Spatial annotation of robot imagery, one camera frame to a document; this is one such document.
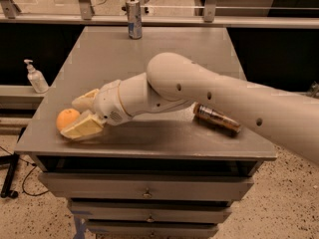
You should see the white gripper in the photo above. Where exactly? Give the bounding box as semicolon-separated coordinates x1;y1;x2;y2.
61;80;132;139

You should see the orange fruit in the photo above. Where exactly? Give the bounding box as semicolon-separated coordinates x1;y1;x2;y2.
56;109;80;131

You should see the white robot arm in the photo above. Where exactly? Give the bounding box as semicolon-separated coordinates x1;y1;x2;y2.
61;53;319;164

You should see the white pump sanitizer bottle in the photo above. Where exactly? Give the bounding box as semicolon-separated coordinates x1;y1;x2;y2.
24;59;49;94

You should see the top grey drawer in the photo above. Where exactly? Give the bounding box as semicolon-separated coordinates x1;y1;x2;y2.
39;172;253;201

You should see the grey drawer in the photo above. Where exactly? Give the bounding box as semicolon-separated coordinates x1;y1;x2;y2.
39;172;253;201
69;201;231;223
87;221;218;238

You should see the black stand leg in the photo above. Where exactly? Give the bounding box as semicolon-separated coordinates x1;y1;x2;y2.
0;126;27;199

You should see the middle grey drawer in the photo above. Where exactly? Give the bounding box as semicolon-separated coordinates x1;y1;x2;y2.
69;201;231;223

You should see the grey metal railing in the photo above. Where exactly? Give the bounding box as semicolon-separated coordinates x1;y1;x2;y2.
0;0;319;29

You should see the upright silver blue can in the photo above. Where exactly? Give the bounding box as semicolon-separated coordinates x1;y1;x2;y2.
126;0;142;40

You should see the grey drawer cabinet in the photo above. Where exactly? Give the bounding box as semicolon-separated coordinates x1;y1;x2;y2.
14;26;278;239

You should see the crushed gold can lying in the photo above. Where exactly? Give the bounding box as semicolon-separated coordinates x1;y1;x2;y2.
193;104;241;133

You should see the bottom grey drawer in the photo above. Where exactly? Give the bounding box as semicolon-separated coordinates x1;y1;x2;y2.
87;221;218;238

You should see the black cable on floor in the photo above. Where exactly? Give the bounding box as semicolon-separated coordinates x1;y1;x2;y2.
0;145;50;197

